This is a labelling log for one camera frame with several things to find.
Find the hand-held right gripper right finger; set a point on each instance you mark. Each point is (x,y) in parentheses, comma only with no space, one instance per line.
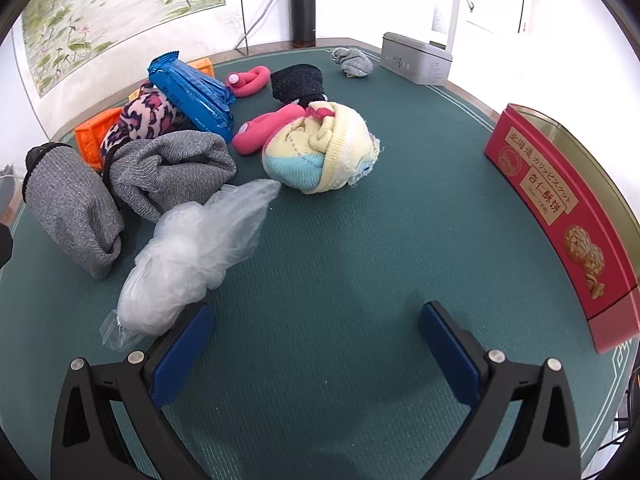
(447,350)

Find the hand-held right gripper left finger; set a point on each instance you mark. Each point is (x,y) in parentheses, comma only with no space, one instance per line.
(182,355)

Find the clear plastic bag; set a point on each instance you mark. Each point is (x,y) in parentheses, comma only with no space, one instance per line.
(190,255)

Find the red tin container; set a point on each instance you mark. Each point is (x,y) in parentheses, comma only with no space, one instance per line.
(550,195)

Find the pastel yellow sock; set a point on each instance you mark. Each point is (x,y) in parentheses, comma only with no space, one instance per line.
(320,155)

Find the pink twisted toy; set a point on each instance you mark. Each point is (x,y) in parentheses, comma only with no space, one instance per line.
(255,132)
(247,82)

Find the orange cube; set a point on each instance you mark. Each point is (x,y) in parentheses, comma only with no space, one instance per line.
(202,67)
(92,135)

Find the pink leopard print sock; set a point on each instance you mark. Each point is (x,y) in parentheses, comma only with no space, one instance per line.
(145,120)

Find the yellow cube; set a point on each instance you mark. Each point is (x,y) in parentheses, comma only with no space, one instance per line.
(135,94)

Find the navy sock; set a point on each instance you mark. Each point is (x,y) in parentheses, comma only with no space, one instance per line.
(297,82)

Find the green table mat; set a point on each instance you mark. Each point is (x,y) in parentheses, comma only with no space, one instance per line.
(350,270)

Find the grey tin box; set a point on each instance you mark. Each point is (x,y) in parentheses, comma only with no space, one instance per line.
(415,60)

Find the small grey rolled sock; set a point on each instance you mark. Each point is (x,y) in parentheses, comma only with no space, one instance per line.
(352,60)

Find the black thermos bottle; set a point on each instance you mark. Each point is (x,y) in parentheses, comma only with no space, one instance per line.
(303,12)

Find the lotus painting wall scroll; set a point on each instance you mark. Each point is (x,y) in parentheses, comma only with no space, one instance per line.
(100,10)

